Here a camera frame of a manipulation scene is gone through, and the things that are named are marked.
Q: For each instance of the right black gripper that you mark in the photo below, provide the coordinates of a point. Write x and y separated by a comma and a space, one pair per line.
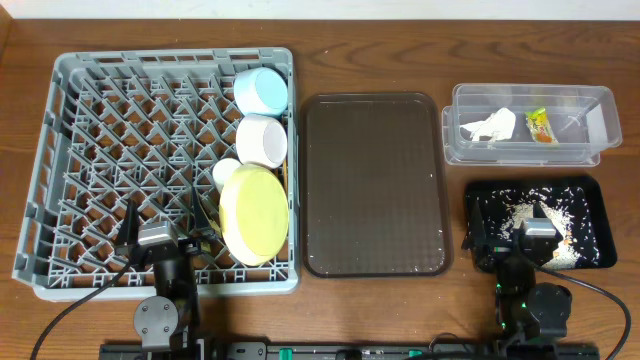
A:
477, 242

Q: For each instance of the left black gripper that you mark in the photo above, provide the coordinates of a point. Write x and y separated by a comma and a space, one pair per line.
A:
163, 250

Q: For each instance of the rice and food scraps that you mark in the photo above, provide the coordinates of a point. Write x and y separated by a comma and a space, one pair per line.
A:
565, 215

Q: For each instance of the cream white cup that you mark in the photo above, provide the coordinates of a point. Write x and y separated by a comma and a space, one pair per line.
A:
222, 171

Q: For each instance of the yellow plate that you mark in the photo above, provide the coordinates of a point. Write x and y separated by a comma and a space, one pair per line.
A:
254, 215

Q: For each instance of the white tissue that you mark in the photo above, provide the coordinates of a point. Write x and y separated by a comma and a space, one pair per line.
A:
498, 126

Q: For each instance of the green yellow snack wrapper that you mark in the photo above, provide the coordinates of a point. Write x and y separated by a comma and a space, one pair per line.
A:
539, 126

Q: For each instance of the pink bowl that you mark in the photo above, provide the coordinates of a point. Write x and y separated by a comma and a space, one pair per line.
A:
261, 140

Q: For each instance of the light blue bowl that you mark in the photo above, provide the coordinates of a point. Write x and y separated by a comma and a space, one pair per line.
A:
260, 91

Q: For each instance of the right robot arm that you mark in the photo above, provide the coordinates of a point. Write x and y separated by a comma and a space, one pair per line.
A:
532, 314

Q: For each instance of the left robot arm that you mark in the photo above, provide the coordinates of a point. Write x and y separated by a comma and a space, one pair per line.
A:
168, 321

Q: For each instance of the black waste tray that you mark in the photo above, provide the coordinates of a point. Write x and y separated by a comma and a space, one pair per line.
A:
600, 200

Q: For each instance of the grey dishwasher rack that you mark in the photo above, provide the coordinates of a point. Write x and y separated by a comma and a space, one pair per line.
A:
142, 126

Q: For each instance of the clear plastic bin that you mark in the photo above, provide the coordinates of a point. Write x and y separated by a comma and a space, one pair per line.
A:
584, 120

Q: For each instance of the dark brown serving tray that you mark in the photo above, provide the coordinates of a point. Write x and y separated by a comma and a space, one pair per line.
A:
373, 187

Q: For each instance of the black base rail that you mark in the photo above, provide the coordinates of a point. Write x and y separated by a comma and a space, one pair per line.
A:
262, 351

